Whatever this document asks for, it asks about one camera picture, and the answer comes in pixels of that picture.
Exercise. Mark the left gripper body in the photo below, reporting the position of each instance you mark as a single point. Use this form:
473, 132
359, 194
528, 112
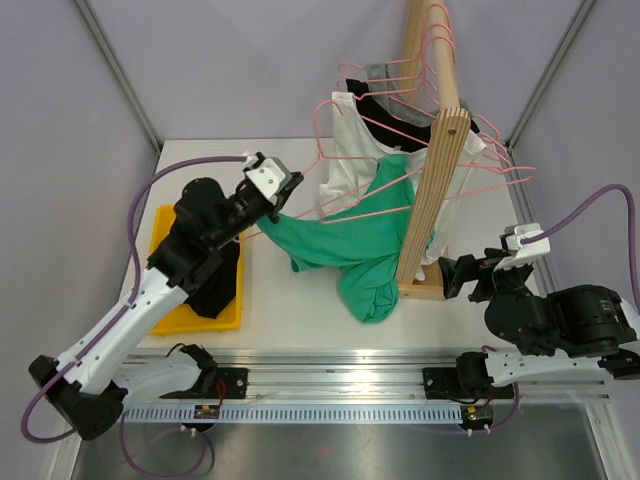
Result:
274, 217

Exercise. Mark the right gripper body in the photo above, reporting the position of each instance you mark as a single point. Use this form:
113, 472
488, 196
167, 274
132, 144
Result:
496, 281

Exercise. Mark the green tank top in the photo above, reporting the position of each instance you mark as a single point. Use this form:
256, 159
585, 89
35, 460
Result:
363, 242

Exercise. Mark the black tank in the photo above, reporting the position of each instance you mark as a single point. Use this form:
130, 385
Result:
220, 289
390, 132

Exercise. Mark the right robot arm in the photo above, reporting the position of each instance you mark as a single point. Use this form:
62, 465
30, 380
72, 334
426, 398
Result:
583, 328

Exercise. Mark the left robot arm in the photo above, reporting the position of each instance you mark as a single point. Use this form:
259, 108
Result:
87, 384

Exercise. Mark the white tank top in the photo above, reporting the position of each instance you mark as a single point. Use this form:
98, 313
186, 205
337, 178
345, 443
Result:
445, 219

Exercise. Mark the grey tank top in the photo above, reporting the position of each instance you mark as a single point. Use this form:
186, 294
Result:
385, 82

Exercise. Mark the wooden hanger rack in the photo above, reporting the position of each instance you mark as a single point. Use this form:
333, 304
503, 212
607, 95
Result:
448, 137

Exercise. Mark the yellow plastic tray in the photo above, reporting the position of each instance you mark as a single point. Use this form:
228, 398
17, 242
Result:
183, 319

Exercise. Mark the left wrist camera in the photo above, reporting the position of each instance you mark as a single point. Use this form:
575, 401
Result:
268, 174

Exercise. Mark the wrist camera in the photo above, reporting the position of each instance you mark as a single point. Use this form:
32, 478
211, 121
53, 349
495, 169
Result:
268, 174
520, 247

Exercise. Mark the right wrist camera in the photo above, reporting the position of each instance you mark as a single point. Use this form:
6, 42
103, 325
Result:
520, 247

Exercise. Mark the aluminium mounting rail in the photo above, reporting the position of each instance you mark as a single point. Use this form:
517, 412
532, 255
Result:
377, 374

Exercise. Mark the slotted cable duct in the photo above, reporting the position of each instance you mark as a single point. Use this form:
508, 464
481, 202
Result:
239, 413

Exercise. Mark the left aluminium frame post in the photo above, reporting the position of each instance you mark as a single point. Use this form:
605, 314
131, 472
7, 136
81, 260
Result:
103, 46

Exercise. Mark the aluminium frame post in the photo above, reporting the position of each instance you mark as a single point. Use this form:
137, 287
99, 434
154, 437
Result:
103, 46
562, 50

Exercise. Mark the right aluminium frame post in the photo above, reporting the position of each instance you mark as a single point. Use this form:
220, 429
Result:
562, 50

